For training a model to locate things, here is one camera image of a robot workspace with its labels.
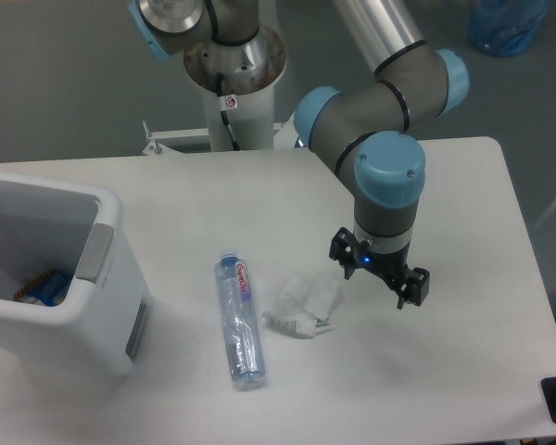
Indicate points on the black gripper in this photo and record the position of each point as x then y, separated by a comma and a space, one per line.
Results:
391, 267

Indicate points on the clear plastic water bottle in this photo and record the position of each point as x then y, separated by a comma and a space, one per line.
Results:
239, 322

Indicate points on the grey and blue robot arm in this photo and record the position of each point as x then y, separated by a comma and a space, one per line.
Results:
362, 139

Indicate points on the white plastic trash can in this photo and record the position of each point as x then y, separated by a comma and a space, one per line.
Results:
72, 294

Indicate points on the blue orange trash in bin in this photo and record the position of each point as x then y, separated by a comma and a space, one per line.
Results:
47, 289

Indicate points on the middle table clamp bracket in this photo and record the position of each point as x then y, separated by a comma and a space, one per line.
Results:
287, 136

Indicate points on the table clamp bracket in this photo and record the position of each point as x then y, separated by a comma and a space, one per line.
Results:
183, 141
287, 136

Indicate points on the left table clamp bracket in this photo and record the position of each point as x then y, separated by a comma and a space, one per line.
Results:
183, 141

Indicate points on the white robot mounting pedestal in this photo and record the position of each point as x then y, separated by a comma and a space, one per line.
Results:
236, 84

